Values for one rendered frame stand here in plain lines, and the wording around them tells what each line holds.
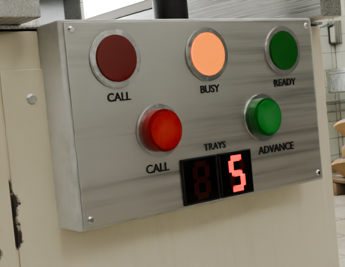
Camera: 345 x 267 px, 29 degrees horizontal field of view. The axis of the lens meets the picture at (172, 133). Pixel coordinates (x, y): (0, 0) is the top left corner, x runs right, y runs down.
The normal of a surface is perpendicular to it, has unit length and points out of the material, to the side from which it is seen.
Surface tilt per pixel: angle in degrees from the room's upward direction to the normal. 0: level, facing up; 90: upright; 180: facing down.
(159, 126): 90
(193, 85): 90
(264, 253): 90
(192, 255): 90
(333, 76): 81
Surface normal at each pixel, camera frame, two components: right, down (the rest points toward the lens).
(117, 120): 0.59, -0.01
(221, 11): -0.80, 0.11
